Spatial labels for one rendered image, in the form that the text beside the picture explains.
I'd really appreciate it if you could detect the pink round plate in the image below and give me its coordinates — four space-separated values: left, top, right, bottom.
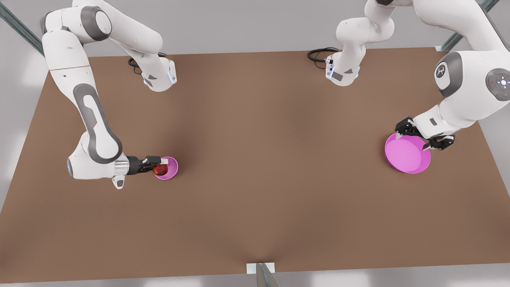
384 133 432 175

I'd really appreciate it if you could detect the small pink bowl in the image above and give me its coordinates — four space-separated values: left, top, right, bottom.
153 156 179 181

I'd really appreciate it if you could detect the black cable loop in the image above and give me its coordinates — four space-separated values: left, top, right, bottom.
307 47 340 69
127 52 168 75

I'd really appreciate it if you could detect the silver frame post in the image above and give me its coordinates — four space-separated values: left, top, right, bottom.
0 3 45 57
434 0 501 53
246 262 280 287

